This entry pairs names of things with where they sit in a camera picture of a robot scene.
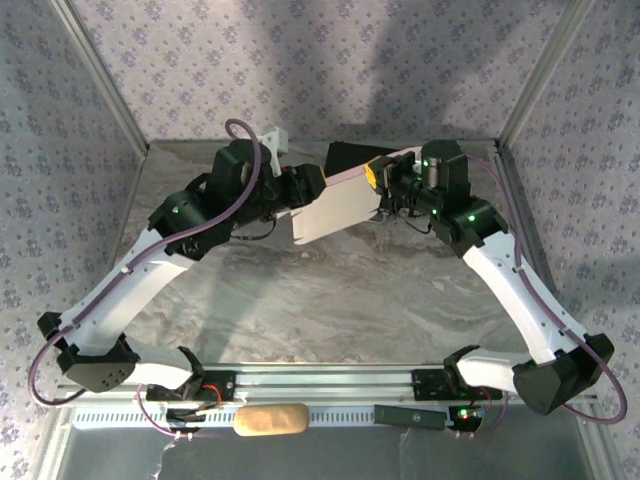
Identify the black case with metal handle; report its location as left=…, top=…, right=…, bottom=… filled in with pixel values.
left=323, top=141, right=399, bottom=226

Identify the black rectangular device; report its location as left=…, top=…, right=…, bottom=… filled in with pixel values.
left=373, top=403, right=447, bottom=431

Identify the tan oblong sponge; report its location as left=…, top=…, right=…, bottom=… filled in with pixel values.
left=233, top=402, right=310, bottom=438

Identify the right aluminium frame post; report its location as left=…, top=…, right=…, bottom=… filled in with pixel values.
left=497, top=0, right=596, bottom=146

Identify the aluminium side rail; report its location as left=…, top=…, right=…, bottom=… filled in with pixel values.
left=492, top=141, right=586, bottom=366

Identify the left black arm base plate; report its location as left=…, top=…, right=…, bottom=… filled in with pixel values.
left=145, top=369, right=237, bottom=404

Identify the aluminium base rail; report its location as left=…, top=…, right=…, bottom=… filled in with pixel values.
left=54, top=363, right=599, bottom=406

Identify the pink paper box sheet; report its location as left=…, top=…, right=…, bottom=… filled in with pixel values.
left=291, top=146, right=426, bottom=246

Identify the white slotted cable duct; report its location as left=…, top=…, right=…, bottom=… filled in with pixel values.
left=72, top=405, right=451, bottom=430

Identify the black cable connector block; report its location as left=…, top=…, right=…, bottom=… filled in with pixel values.
left=166, top=407, right=206, bottom=434

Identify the circuit board with green light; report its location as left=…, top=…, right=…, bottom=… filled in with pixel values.
left=447, top=404, right=485, bottom=434

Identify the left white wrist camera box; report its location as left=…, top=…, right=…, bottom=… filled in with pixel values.
left=259, top=127, right=290, bottom=166

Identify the left aluminium frame post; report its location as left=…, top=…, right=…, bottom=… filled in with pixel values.
left=49, top=0, right=151, bottom=154

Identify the aluminium frame post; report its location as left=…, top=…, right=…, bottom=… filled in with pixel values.
left=49, top=0, right=151, bottom=154
left=497, top=0, right=596, bottom=146

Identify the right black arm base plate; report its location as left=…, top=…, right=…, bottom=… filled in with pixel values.
left=410, top=368, right=503, bottom=401

